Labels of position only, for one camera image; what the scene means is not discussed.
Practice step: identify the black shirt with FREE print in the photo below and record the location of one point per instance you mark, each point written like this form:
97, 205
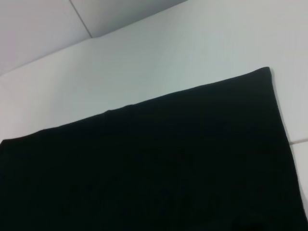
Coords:
154, 168

